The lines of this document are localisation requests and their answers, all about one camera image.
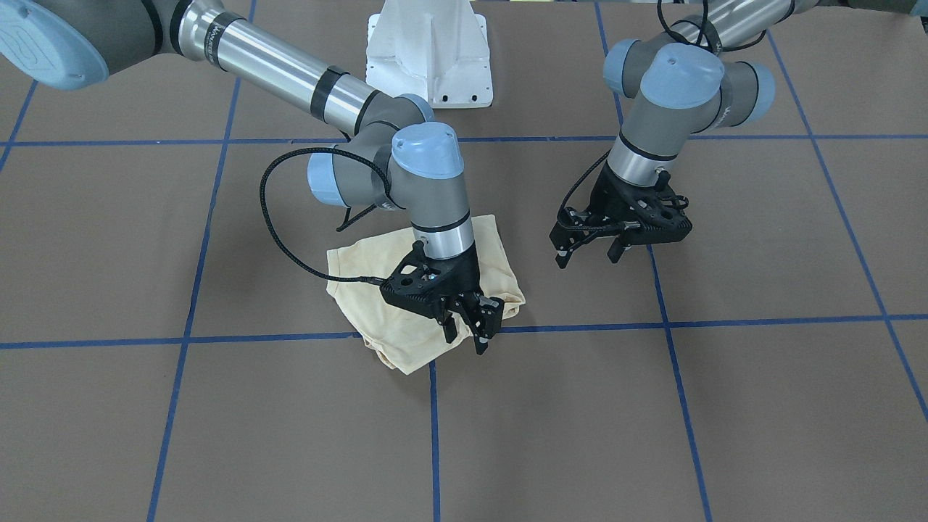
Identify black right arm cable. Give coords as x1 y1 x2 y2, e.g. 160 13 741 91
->
260 145 392 285

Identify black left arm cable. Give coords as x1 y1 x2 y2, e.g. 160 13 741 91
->
558 0 769 218

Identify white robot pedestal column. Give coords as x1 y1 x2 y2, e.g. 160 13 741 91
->
365 1 494 109

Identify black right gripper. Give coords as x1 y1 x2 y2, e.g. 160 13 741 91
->
422 246 505 355

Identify cream long-sleeve graphic shirt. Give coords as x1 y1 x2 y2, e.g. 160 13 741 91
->
327 215 525 376

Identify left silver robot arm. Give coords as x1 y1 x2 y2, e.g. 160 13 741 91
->
550 1 926 268

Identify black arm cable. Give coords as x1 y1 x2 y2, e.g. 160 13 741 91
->
260 145 392 285
558 0 769 218

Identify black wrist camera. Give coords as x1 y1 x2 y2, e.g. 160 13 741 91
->
380 241 453 324
626 183 693 246

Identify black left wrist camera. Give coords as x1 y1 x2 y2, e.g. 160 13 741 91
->
626 183 693 246

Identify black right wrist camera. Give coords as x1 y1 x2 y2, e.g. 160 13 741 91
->
380 241 453 324

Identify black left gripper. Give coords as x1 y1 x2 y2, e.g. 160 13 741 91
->
548 168 653 270

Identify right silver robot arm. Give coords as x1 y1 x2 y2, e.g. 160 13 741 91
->
1 1 503 354

